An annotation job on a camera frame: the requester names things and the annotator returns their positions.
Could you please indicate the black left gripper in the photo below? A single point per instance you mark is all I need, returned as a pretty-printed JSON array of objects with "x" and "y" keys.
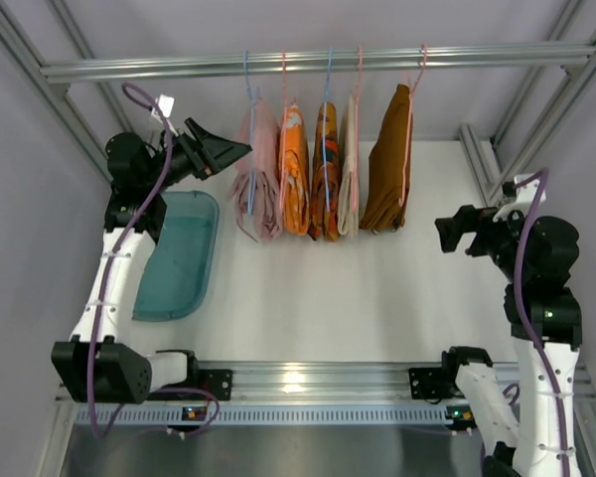
[{"x": 202, "y": 159}]

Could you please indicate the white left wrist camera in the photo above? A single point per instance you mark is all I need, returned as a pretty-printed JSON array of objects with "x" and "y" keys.
[{"x": 165, "y": 104}]

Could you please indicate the aluminium right frame strut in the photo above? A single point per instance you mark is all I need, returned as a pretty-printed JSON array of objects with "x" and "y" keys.
[{"x": 485, "y": 157}]

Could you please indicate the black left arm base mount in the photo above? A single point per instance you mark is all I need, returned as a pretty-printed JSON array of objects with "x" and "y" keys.
[{"x": 214, "y": 380}]

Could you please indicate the beige trousers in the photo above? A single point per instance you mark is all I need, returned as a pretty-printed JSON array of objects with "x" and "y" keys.
[{"x": 348, "y": 209}]

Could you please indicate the teal plastic basket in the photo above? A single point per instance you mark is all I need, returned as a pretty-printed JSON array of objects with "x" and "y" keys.
[{"x": 176, "y": 277}]

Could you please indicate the grey slotted cable duct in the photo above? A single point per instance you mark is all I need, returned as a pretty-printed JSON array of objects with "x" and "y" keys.
[{"x": 280, "y": 414}]

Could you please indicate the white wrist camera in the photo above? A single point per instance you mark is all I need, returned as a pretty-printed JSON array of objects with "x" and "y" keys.
[
  {"x": 165, "y": 104},
  {"x": 519, "y": 194}
]

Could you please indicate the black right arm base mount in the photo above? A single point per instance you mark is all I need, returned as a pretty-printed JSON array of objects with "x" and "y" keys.
[{"x": 431, "y": 384}]

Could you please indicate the aluminium left frame strut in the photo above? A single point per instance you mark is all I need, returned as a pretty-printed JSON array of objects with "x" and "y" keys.
[{"x": 29, "y": 60}]

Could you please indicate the pink trousers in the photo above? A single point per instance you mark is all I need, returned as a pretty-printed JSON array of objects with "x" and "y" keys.
[{"x": 265, "y": 223}]

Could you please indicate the aluminium hanging rail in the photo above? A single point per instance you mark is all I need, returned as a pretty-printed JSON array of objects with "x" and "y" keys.
[{"x": 549, "y": 53}]

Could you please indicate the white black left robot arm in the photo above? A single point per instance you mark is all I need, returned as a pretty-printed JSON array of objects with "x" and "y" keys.
[{"x": 94, "y": 363}]

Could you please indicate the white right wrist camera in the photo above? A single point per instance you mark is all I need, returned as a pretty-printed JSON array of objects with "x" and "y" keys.
[{"x": 519, "y": 194}]

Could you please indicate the pink wire hanger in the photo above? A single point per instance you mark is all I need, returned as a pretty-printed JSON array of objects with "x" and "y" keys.
[
  {"x": 284, "y": 164},
  {"x": 412, "y": 86},
  {"x": 357, "y": 96}
]

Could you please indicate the orange white tie-dye trousers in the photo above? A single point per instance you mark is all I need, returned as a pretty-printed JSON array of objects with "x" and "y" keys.
[{"x": 296, "y": 216}]

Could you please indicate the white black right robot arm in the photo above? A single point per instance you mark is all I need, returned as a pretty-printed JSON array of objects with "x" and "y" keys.
[{"x": 546, "y": 329}]

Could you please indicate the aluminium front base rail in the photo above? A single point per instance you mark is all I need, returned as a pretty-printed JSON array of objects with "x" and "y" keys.
[{"x": 316, "y": 382}]

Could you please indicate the orange brown patterned trousers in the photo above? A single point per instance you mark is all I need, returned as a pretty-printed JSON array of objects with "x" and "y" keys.
[{"x": 324, "y": 225}]

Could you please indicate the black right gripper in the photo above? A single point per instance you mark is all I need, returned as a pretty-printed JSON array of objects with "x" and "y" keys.
[{"x": 475, "y": 234}]

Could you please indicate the blue wire hanger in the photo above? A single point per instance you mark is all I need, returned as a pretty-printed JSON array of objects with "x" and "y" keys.
[
  {"x": 253, "y": 98},
  {"x": 328, "y": 99}
]

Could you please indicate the aluminium frame strut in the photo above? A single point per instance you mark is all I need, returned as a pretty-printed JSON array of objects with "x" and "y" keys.
[
  {"x": 485, "y": 157},
  {"x": 29, "y": 60}
]

